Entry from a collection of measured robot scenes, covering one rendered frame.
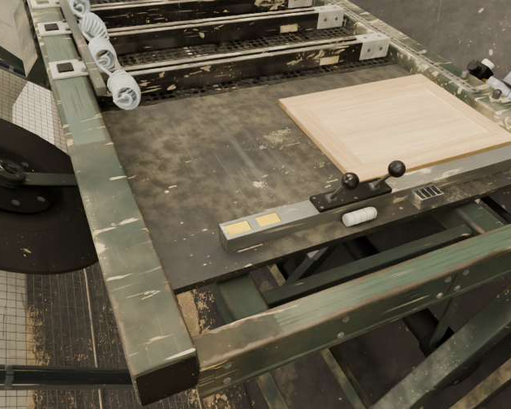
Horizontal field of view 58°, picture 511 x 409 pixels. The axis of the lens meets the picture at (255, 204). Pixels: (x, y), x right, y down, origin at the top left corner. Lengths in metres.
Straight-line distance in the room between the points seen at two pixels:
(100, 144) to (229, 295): 0.46
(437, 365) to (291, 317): 0.86
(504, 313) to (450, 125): 0.57
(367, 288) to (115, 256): 0.46
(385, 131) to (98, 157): 0.80
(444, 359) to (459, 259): 0.64
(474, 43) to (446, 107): 1.32
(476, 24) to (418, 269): 2.16
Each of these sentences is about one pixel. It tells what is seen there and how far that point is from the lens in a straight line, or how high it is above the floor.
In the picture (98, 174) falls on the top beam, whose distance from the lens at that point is 1.05.
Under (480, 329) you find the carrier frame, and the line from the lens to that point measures 1.57.
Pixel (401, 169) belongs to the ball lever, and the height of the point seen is 1.43.
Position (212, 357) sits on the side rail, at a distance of 0.78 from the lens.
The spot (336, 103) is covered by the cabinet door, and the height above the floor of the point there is 1.21.
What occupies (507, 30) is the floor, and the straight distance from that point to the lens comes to 2.87.
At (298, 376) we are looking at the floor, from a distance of 2.90.
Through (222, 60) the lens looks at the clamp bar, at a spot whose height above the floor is 1.46.
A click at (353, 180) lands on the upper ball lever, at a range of 0.96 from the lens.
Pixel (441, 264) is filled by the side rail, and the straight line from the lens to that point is 1.00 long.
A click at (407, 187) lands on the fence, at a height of 1.29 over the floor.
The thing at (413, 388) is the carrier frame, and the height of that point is 0.79.
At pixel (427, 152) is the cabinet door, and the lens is 1.36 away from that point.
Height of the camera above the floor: 2.28
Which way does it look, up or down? 43 degrees down
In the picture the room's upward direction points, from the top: 69 degrees counter-clockwise
